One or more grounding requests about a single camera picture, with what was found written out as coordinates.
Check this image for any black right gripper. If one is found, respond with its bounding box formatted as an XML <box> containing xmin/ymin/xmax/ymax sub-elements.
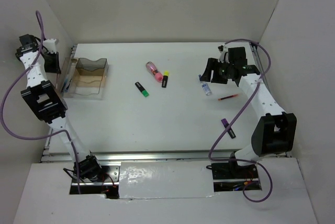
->
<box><xmin>200</xmin><ymin>58</ymin><xmax>235</xmax><ymax>84</ymax></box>

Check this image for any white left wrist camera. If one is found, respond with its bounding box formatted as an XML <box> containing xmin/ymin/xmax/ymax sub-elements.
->
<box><xmin>42</xmin><ymin>38</ymin><xmax>59</xmax><ymax>54</ymax></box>

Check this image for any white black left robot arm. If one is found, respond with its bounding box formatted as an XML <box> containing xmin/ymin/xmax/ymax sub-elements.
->
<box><xmin>16</xmin><ymin>34</ymin><xmax>103</xmax><ymax>182</ymax></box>

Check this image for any red pen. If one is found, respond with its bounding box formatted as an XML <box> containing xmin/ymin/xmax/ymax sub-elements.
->
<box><xmin>218</xmin><ymin>94</ymin><xmax>239</xmax><ymax>101</ymax></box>

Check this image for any blue cap spray bottle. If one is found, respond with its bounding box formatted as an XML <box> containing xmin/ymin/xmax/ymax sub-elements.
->
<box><xmin>198</xmin><ymin>74</ymin><xmax>212</xmax><ymax>96</ymax></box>

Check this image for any green black highlighter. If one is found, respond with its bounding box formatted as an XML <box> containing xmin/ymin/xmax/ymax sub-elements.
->
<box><xmin>135</xmin><ymin>82</ymin><xmax>149</xmax><ymax>97</ymax></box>

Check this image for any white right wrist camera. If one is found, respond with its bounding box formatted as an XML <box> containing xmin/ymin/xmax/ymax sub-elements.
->
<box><xmin>218</xmin><ymin>44</ymin><xmax>229</xmax><ymax>63</ymax></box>

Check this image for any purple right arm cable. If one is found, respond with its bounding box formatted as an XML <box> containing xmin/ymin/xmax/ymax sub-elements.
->
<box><xmin>208</xmin><ymin>38</ymin><xmax>273</xmax><ymax>203</ymax></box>

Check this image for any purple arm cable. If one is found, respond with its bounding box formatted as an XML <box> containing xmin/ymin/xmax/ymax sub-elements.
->
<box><xmin>0</xmin><ymin>10</ymin><xmax>82</xmax><ymax>193</ymax></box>
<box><xmin>208</xmin><ymin>38</ymin><xmax>273</xmax><ymax>203</ymax></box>

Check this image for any purple black highlighter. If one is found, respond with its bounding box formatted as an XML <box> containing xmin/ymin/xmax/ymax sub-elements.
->
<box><xmin>221</xmin><ymin>118</ymin><xmax>237</xmax><ymax>139</ymax></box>

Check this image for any amber plastic tray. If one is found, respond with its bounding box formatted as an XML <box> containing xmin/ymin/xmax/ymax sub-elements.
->
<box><xmin>69</xmin><ymin>70</ymin><xmax>107</xmax><ymax>91</ymax></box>

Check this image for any smoky grey plastic tray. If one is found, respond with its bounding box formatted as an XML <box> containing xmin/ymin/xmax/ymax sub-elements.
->
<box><xmin>75</xmin><ymin>58</ymin><xmax>108</xmax><ymax>76</ymax></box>

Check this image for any clear plastic tray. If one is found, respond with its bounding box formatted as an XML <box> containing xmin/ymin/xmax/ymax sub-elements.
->
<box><xmin>64</xmin><ymin>87</ymin><xmax>104</xmax><ymax>100</ymax></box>

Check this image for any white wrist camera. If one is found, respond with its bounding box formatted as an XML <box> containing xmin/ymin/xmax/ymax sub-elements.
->
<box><xmin>218</xmin><ymin>44</ymin><xmax>229</xmax><ymax>63</ymax></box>
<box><xmin>42</xmin><ymin>38</ymin><xmax>59</xmax><ymax>54</ymax></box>

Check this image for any pink glue bottle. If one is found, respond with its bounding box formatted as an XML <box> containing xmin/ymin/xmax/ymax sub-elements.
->
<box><xmin>146</xmin><ymin>61</ymin><xmax>163</xmax><ymax>83</ymax></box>

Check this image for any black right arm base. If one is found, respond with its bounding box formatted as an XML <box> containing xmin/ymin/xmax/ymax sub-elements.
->
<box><xmin>206</xmin><ymin>151</ymin><xmax>259</xmax><ymax>180</ymax></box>

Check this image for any light blue pen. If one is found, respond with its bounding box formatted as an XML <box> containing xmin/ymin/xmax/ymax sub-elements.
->
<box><xmin>61</xmin><ymin>75</ymin><xmax>69</xmax><ymax>92</ymax></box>

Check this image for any yellow black highlighter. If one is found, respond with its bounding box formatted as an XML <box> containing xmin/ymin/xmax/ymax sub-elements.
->
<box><xmin>162</xmin><ymin>71</ymin><xmax>170</xmax><ymax>88</ymax></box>

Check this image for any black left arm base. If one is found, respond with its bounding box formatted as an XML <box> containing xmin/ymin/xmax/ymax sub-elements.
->
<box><xmin>63</xmin><ymin>155</ymin><xmax>119</xmax><ymax>187</ymax></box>

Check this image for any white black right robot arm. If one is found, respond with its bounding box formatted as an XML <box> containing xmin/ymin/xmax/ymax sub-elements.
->
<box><xmin>200</xmin><ymin>46</ymin><xmax>297</xmax><ymax>178</ymax></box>

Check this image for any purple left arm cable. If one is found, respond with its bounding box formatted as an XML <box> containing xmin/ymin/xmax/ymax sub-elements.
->
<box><xmin>0</xmin><ymin>10</ymin><xmax>82</xmax><ymax>193</ymax></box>

